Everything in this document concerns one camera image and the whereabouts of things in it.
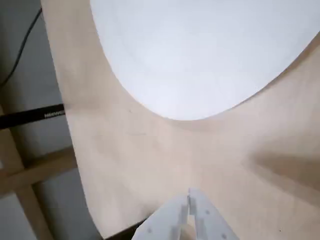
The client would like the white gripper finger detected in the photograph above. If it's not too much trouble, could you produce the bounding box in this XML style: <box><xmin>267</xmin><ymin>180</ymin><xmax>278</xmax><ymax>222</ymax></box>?
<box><xmin>133</xmin><ymin>194</ymin><xmax>190</xmax><ymax>240</ymax></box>
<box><xmin>187</xmin><ymin>187</ymin><xmax>237</xmax><ymax>240</ymax></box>

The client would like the white paper plate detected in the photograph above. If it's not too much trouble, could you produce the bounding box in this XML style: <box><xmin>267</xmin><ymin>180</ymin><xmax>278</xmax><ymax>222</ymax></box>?
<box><xmin>89</xmin><ymin>0</ymin><xmax>320</xmax><ymax>122</ymax></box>

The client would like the black bar with white lettering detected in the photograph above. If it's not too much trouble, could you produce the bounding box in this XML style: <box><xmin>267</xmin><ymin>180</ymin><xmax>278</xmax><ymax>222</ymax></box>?
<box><xmin>0</xmin><ymin>103</ymin><xmax>66</xmax><ymax>130</ymax></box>

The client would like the light wooden frame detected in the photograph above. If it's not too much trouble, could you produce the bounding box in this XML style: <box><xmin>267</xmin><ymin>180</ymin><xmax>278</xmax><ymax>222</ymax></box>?
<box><xmin>0</xmin><ymin>104</ymin><xmax>78</xmax><ymax>240</ymax></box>

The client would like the thin black cable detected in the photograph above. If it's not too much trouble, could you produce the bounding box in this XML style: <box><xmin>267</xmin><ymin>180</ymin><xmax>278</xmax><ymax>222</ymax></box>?
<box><xmin>0</xmin><ymin>7</ymin><xmax>43</xmax><ymax>87</ymax></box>

